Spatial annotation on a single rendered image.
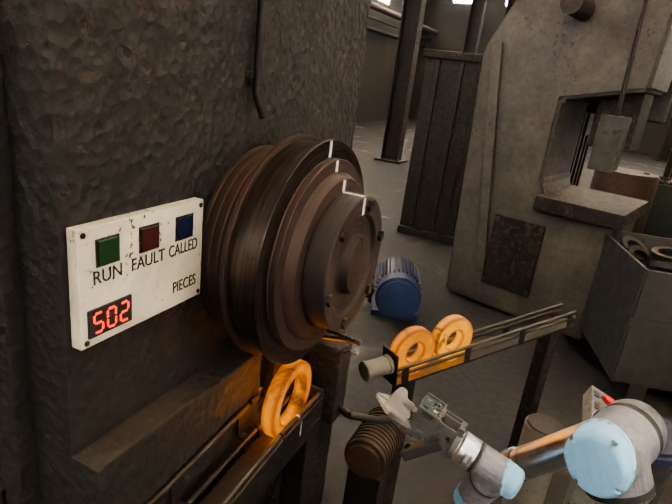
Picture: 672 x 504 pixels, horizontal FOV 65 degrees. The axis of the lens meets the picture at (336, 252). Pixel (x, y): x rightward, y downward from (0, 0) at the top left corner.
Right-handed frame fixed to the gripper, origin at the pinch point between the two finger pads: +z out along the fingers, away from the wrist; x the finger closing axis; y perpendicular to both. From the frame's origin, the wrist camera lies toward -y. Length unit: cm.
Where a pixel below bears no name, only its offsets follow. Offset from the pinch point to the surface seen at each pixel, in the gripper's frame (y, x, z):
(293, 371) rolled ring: 3.3, 14.6, 18.5
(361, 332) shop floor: -88, -168, 39
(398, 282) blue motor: -55, -186, 36
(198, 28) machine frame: 64, 35, 51
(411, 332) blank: 2.5, -32.9, 3.9
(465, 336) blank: 2, -51, -10
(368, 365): -8.2, -21.7, 8.8
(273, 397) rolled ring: -0.7, 20.5, 18.4
